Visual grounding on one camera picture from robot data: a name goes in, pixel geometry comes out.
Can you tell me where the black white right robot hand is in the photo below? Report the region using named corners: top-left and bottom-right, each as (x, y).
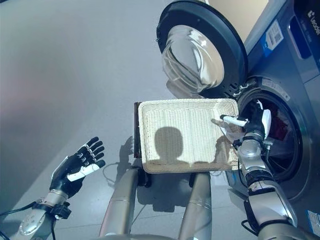
top-left (219, 99), bottom-right (273, 140)

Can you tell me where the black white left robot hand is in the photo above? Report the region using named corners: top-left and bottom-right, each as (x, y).
top-left (49, 136), bottom-right (106, 200)

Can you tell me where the red garment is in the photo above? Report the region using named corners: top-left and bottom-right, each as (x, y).
top-left (271, 104), bottom-right (291, 138)

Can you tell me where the dark grey washing machine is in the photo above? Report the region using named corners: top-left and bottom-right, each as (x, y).
top-left (224, 0), bottom-right (320, 218)

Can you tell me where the round washing machine door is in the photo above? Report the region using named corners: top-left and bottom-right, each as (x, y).
top-left (156, 0), bottom-right (249, 100)

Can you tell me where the cream wicker laundry basket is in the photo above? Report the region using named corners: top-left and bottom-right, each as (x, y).
top-left (138, 97), bottom-right (242, 174)

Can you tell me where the dark brown stool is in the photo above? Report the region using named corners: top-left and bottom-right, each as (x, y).
top-left (133, 101), bottom-right (201, 188)

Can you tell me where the blue white energy label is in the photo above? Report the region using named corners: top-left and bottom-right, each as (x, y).
top-left (259, 19), bottom-right (285, 52)

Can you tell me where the silver robot torso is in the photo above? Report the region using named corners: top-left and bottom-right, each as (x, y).
top-left (97, 233), bottom-right (186, 240)

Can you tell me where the silver right robot leg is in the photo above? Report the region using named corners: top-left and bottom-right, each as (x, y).
top-left (178, 172), bottom-right (213, 240)

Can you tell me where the blue bordered QR sticker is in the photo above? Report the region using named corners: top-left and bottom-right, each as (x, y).
top-left (306, 209), bottom-right (320, 229)

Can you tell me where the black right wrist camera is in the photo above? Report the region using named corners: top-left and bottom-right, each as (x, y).
top-left (262, 139), bottom-right (275, 151)

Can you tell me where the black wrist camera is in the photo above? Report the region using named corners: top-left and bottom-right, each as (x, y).
top-left (49, 202), bottom-right (72, 221)
top-left (262, 139), bottom-right (275, 151)

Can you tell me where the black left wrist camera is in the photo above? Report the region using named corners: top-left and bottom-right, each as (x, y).
top-left (49, 202), bottom-right (72, 221)

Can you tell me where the thin white floor cable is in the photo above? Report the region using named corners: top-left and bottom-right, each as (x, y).
top-left (102, 162), bottom-right (120, 186)

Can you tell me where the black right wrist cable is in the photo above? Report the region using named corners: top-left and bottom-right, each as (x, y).
top-left (241, 199), bottom-right (261, 236)

